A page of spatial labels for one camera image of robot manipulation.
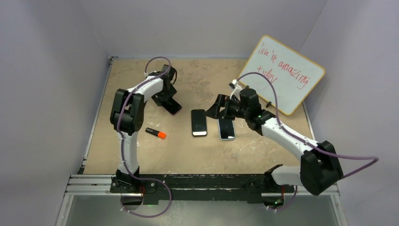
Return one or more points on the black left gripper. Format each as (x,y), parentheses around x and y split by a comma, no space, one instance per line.
(158,100)

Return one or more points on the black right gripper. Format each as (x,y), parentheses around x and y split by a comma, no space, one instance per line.
(222,101)

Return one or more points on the light blue phone case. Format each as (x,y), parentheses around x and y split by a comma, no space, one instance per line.
(219,131)

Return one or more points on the black phone silver frame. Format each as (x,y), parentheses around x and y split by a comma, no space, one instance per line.
(199,123)

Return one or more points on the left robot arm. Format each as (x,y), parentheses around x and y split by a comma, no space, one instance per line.
(127,118)

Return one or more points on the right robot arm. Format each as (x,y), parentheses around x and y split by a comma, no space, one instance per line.
(319,167)

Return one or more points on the black orange highlighter marker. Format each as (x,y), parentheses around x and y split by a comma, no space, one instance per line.
(157,133)

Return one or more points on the whiteboard with red writing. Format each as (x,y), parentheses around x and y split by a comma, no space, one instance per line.
(280,75)

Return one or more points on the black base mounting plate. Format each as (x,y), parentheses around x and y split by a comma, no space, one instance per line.
(250,188)

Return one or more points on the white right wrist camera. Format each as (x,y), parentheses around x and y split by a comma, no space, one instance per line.
(236,89)

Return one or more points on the aluminium frame rail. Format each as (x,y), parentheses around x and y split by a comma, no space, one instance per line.
(89,202)

